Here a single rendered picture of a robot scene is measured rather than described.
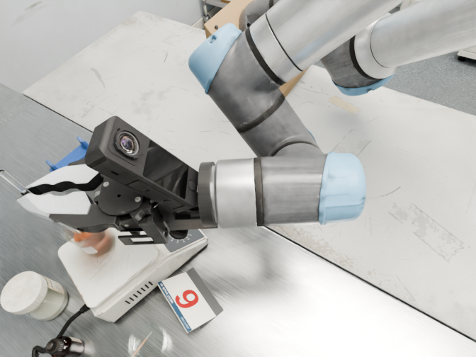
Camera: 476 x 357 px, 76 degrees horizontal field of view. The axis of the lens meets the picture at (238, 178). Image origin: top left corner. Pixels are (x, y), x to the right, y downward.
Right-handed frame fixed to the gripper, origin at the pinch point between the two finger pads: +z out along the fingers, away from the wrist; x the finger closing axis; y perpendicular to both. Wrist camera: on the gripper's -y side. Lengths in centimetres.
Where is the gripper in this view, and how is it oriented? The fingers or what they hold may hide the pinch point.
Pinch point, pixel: (27, 193)
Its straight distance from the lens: 39.7
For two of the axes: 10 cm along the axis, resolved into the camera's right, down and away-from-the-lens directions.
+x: -0.1, -8.3, 5.6
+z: -10.0, 0.5, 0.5
